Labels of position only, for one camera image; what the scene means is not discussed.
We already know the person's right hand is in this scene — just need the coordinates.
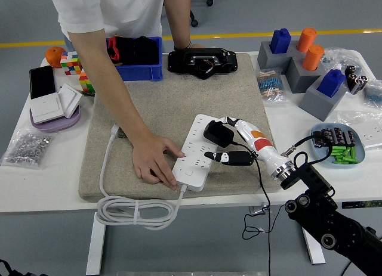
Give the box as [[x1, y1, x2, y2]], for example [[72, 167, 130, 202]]
[[131, 135, 186, 190]]

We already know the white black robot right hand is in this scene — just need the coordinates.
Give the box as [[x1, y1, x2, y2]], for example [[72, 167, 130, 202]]
[[204, 116, 292, 177]]

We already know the white power strip with cord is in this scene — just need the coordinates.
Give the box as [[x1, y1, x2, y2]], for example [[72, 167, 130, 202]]
[[94, 113, 227, 231]]

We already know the black plug with cord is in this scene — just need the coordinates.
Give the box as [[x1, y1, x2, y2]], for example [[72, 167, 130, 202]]
[[203, 120, 289, 276]]

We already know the black electronic housing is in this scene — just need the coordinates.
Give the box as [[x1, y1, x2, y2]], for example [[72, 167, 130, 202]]
[[167, 47, 239, 80]]

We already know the grey-brown mat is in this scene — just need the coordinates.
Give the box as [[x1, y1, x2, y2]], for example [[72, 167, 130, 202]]
[[78, 52, 284, 203]]

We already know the black red fabric bundle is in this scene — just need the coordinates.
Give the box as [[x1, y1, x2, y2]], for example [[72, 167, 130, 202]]
[[107, 35, 160, 67]]

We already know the blue plastic bin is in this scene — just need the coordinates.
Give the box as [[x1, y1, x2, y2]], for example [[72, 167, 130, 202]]
[[106, 36, 164, 82]]

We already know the grey peg holder block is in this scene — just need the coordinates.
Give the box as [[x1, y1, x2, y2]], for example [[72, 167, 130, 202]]
[[257, 40, 302, 70], [299, 76, 349, 123], [285, 57, 326, 94]]

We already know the person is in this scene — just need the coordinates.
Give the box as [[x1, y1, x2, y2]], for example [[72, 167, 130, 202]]
[[49, 0, 167, 52]]

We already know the green battery pile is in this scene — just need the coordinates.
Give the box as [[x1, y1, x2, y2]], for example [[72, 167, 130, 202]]
[[326, 146, 358, 165]]

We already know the blue square peg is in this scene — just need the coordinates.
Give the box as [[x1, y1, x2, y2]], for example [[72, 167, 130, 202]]
[[316, 69, 346, 98], [270, 28, 292, 54]]

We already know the white table leg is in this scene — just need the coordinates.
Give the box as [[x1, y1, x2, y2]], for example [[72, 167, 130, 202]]
[[300, 227, 326, 265], [85, 212, 107, 276]]

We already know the light blue tray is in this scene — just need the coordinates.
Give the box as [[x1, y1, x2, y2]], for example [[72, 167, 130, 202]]
[[309, 123, 366, 169]]

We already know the purple tray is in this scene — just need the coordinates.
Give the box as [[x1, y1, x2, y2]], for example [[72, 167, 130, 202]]
[[29, 104, 81, 132]]

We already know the orange cylinder peg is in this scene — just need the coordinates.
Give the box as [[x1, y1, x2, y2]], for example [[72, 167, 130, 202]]
[[301, 44, 325, 72], [296, 27, 318, 53]]

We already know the multicoloured puzzle cube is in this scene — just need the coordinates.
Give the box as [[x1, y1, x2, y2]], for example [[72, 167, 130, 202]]
[[78, 70, 95, 94], [60, 51, 82, 76]]

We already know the bagged white socket panel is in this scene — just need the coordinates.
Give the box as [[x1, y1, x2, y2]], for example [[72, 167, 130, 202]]
[[336, 110, 382, 150]]

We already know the clear bag of small parts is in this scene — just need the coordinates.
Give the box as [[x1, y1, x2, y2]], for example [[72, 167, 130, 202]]
[[322, 47, 363, 73]]

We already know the black table control panel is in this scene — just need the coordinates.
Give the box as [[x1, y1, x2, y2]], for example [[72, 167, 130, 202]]
[[341, 200, 382, 210]]

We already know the bag of blue resistors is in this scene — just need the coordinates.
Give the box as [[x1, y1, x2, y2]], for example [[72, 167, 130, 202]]
[[363, 79, 382, 107]]

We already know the bag of metal nuts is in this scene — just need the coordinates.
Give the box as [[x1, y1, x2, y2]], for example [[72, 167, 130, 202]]
[[0, 128, 56, 169]]

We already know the black smartphone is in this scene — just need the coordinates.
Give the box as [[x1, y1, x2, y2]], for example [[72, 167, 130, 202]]
[[29, 65, 57, 100]]

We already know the orange fruit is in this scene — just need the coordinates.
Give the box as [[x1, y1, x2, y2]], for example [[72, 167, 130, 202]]
[[45, 46, 66, 69]]

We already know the white wall switch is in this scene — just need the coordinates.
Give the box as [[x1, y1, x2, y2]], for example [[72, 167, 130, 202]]
[[29, 92, 65, 124], [58, 83, 83, 119]]

